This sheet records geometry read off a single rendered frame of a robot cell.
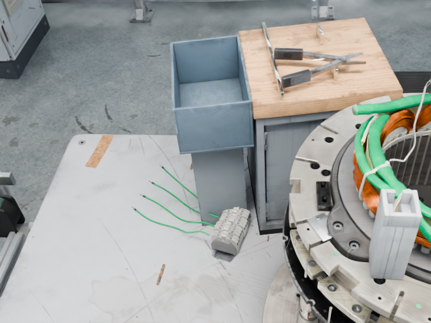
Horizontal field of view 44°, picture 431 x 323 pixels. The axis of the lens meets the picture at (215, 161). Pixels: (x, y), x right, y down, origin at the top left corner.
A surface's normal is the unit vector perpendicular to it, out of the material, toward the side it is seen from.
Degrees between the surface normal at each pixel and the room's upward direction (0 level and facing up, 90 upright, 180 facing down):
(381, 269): 90
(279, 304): 0
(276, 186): 90
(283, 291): 0
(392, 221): 90
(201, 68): 90
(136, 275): 0
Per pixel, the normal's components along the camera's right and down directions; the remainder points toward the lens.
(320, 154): -0.08, -0.70
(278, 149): 0.07, 0.70
